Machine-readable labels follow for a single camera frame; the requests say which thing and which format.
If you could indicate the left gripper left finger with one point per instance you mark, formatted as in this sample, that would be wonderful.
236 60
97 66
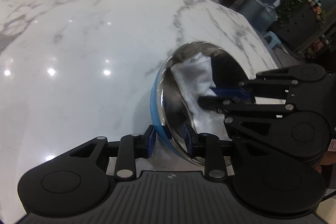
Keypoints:
132 147

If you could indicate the blue water jug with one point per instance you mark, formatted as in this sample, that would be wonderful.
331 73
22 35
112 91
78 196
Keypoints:
267 17

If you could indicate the small teal stool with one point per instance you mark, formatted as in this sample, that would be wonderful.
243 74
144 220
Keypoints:
272 39

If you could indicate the grey trash bin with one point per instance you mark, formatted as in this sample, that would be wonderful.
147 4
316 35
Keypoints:
251 10

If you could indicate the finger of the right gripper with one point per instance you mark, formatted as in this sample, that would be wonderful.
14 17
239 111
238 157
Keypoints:
235 106
246 89

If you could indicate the white cloth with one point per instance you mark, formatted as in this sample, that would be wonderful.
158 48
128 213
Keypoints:
194 77

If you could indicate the blue steel bowl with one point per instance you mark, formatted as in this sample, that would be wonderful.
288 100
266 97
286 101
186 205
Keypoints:
169 111

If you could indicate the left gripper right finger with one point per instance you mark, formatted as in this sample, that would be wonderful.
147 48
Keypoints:
210 148

